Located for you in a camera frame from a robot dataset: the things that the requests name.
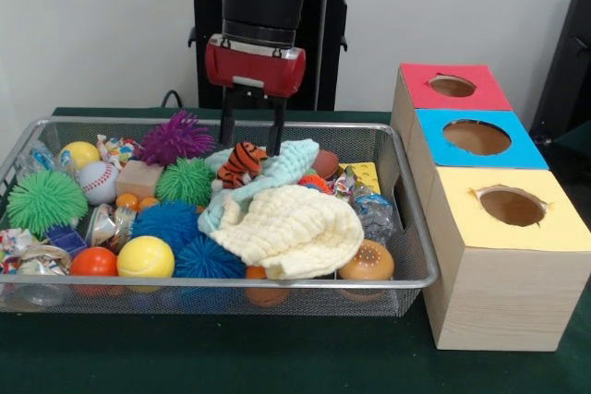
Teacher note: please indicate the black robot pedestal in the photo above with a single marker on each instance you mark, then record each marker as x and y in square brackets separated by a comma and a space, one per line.
[332, 66]

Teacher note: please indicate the dark green table cloth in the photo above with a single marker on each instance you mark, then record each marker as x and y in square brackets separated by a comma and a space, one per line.
[277, 357]
[575, 149]

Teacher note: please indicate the orange striped plush tiger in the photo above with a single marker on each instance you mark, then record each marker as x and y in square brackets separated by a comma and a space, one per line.
[240, 163]

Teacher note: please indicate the wooden box with three holes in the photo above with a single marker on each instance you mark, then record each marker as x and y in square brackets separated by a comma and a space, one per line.
[498, 302]

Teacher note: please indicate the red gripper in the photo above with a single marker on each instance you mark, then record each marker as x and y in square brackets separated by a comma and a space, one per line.
[254, 68]

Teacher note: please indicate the cream cloth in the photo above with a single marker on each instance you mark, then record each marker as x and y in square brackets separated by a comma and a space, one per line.
[300, 228]

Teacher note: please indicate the large green spiky ball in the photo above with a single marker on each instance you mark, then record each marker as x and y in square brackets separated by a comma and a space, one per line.
[44, 202]

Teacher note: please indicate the silver mesh bin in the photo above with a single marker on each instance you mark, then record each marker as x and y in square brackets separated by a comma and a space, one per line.
[323, 302]

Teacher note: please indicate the purple spiky ball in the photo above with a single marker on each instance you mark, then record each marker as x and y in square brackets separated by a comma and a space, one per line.
[177, 138]

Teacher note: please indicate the wooden block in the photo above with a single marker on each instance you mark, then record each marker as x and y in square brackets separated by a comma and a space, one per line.
[138, 179]

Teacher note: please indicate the white baseball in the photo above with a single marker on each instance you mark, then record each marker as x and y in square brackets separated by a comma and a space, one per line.
[98, 182]

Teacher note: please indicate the small green spiky ball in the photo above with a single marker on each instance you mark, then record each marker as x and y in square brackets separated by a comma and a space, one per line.
[187, 182]

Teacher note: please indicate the blue spiky ball with eyes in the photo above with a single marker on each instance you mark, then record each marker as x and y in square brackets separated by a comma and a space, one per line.
[166, 223]

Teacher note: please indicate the black upright panel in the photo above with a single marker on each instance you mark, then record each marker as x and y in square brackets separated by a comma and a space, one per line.
[568, 66]

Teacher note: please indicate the mint green cloth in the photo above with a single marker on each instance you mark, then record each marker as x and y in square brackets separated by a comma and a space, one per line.
[286, 163]

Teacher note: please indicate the toy burger bun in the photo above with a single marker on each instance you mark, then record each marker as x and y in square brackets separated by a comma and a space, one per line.
[367, 260]

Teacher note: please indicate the large yellow ball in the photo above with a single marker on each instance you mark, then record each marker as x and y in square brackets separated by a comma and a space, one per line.
[145, 258]

